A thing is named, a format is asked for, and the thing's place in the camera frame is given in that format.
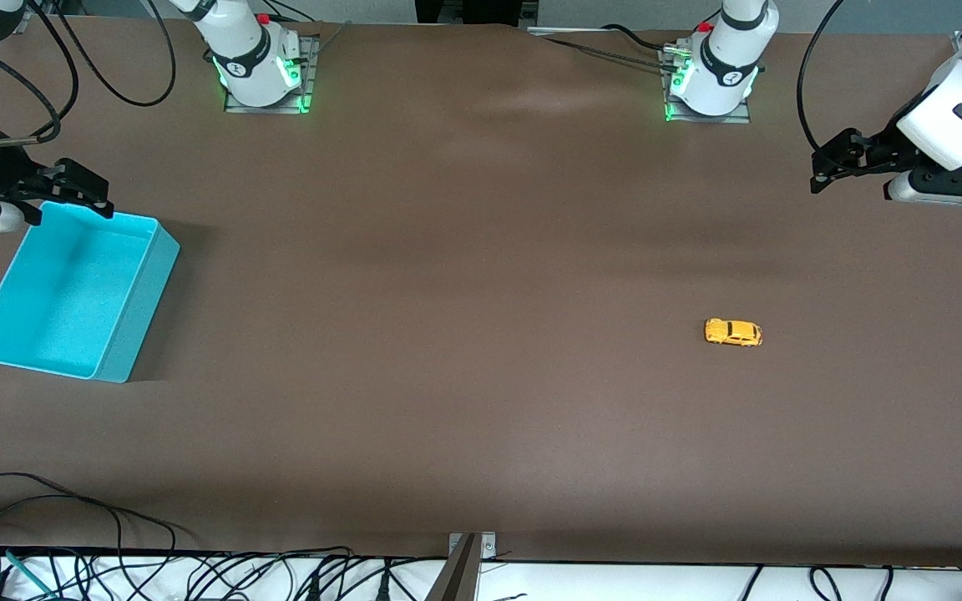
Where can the metal clamp bracket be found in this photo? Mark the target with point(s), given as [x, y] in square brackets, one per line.
[488, 544]

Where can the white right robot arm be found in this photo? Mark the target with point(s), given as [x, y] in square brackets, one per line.
[240, 46]

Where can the black box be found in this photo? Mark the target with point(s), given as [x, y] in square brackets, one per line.
[473, 10]

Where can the grey metal camera post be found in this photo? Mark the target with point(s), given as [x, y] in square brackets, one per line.
[456, 576]

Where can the grey metal strip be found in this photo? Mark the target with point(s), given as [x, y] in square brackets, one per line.
[564, 30]

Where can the brown table cover sheet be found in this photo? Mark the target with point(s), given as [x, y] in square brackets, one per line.
[448, 351]

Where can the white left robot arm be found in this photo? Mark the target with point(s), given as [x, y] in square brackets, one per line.
[727, 58]

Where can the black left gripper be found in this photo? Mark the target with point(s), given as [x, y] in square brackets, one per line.
[879, 148]

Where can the turquoise plastic bin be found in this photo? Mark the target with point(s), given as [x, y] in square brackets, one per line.
[72, 292]

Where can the yellow beetle toy car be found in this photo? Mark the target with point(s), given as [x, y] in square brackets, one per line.
[733, 332]

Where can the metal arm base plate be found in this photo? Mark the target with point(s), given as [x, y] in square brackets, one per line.
[307, 75]
[715, 118]

